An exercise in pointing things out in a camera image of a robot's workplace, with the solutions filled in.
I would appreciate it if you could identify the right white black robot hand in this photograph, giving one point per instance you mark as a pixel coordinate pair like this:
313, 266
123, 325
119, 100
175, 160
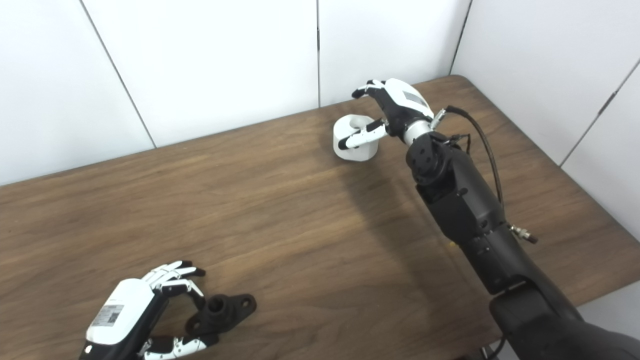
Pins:
405, 102

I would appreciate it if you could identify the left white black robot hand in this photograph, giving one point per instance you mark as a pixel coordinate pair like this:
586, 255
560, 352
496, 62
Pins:
122, 312

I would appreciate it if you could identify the round white piece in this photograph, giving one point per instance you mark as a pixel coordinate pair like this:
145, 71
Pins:
357, 152

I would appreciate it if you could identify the black flanged holder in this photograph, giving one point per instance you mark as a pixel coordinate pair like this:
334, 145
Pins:
225, 310

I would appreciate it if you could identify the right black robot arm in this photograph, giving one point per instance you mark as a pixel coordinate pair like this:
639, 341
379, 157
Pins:
465, 200

